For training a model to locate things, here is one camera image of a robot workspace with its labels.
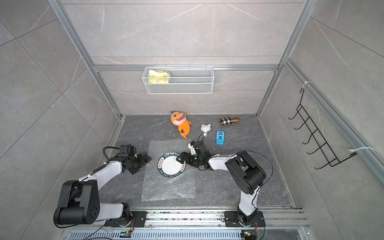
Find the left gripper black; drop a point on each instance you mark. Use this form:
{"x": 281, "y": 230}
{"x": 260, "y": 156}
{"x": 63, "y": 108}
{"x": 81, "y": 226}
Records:
{"x": 142, "y": 160}

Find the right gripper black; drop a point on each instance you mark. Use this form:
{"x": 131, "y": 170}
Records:
{"x": 185, "y": 155}

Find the green rimmed white dinner plate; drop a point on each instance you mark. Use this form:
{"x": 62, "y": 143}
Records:
{"x": 169, "y": 166}

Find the clear bubble wrap sheet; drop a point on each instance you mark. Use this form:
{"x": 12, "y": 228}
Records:
{"x": 159, "y": 188}

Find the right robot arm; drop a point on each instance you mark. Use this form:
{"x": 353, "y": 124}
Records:
{"x": 248, "y": 175}

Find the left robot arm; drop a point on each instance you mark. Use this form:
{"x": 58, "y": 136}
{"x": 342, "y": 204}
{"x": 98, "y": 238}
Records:
{"x": 79, "y": 201}

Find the small white figurine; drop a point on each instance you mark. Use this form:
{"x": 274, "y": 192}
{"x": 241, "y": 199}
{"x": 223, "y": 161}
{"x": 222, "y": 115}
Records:
{"x": 205, "y": 129}

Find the orange shark plush toy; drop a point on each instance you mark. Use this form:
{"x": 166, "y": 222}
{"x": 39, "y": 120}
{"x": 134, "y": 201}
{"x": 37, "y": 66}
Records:
{"x": 179, "y": 119}

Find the blue toy car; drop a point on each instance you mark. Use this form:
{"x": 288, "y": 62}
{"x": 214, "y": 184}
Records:
{"x": 220, "y": 138}

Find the plaid brown pouch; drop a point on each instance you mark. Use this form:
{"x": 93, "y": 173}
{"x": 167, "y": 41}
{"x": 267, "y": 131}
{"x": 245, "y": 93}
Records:
{"x": 229, "y": 120}

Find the yellow white cloth in basket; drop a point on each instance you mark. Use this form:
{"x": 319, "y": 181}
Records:
{"x": 158, "y": 77}

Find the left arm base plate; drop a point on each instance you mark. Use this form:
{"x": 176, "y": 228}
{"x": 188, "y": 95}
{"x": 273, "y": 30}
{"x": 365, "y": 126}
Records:
{"x": 137, "y": 219}

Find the aluminium mounting rail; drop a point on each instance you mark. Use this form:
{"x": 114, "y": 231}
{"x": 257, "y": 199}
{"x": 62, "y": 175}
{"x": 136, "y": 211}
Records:
{"x": 199, "y": 224}

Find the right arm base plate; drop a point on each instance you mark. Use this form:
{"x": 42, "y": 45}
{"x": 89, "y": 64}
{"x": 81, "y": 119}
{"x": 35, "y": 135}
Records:
{"x": 238, "y": 219}

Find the white wire mesh basket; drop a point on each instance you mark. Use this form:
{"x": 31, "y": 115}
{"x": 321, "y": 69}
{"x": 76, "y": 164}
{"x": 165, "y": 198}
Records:
{"x": 183, "y": 80}

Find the black wire hook rack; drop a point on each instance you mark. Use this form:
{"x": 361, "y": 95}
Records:
{"x": 316, "y": 136}

